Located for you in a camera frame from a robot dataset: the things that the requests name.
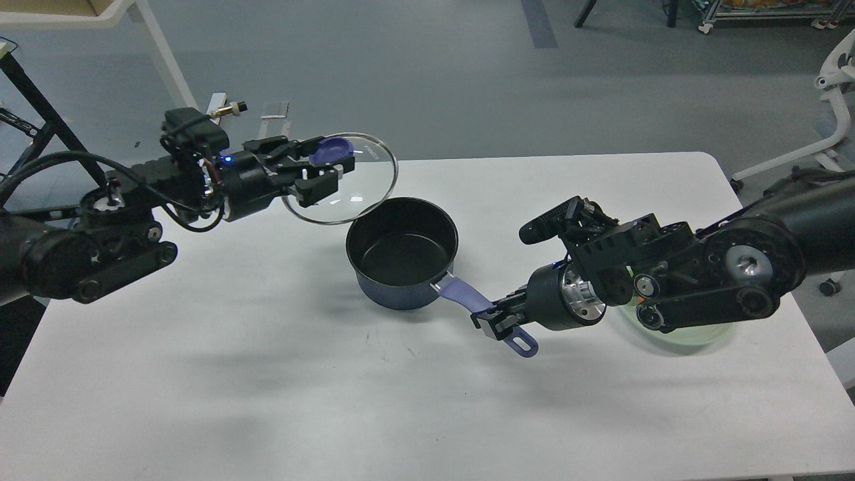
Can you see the glass lid purple knob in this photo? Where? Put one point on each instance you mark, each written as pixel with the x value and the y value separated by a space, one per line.
pixel 366 170

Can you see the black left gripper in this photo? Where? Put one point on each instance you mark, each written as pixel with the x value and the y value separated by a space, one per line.
pixel 249 187

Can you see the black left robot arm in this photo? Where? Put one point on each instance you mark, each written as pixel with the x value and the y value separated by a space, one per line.
pixel 111 238

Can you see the black metal rack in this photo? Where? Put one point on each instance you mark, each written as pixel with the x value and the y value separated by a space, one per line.
pixel 53 127

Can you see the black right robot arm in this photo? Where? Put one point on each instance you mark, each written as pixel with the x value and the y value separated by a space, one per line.
pixel 736 269

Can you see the dark blue saucepan purple handle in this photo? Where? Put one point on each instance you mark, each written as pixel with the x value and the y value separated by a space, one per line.
pixel 403 253

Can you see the small metal floor plate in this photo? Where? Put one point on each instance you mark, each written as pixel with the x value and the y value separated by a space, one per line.
pixel 275 111

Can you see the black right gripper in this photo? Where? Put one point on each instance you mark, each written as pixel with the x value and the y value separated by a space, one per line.
pixel 555 297

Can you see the metal wheeled cart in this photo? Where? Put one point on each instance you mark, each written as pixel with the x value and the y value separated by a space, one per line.
pixel 822 14

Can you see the translucent green plate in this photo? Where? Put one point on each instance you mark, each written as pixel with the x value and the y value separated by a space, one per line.
pixel 689 337

